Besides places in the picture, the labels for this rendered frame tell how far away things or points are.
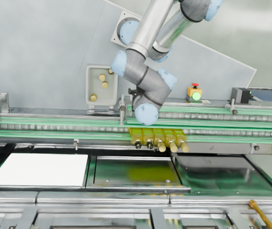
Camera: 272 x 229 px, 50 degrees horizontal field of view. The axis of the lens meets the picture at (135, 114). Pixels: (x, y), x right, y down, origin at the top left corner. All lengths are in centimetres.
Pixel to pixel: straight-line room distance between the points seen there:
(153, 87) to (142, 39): 16
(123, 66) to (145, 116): 18
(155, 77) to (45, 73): 93
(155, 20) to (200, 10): 21
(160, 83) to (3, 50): 108
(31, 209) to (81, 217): 20
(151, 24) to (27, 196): 83
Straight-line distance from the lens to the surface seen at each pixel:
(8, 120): 168
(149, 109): 95
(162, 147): 142
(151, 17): 102
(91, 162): 151
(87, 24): 169
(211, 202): 134
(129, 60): 94
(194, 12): 117
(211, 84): 182
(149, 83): 95
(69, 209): 125
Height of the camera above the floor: 244
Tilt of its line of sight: 72 degrees down
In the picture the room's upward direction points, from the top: 166 degrees clockwise
